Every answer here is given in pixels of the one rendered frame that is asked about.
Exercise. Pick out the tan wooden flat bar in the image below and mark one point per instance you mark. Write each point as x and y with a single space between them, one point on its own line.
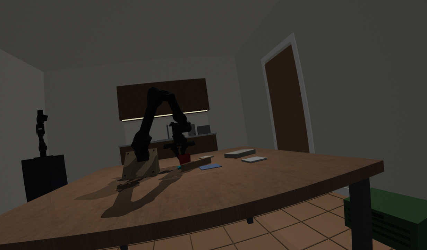
195 164

